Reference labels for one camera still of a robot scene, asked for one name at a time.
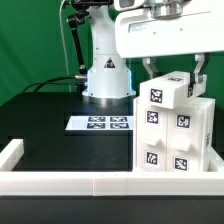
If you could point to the white cabinet body box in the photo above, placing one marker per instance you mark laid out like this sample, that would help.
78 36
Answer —
207 106

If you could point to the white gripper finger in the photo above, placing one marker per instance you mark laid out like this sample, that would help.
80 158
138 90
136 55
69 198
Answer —
149 64
196 77

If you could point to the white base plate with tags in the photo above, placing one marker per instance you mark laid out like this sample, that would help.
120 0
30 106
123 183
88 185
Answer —
108 123

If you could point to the white U-shaped fence wall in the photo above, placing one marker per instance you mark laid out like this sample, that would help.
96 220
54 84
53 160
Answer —
135 183

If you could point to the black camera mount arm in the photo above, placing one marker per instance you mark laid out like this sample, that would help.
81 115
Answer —
81 13

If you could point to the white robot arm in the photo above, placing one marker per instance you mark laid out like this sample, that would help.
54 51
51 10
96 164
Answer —
109 78

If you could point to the small white cabinet top block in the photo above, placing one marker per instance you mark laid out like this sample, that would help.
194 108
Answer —
171 90

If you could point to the white cabinet door panel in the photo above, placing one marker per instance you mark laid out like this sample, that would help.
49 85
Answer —
149 137
184 141

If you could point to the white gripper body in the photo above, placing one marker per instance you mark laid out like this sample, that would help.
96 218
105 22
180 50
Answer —
165 28

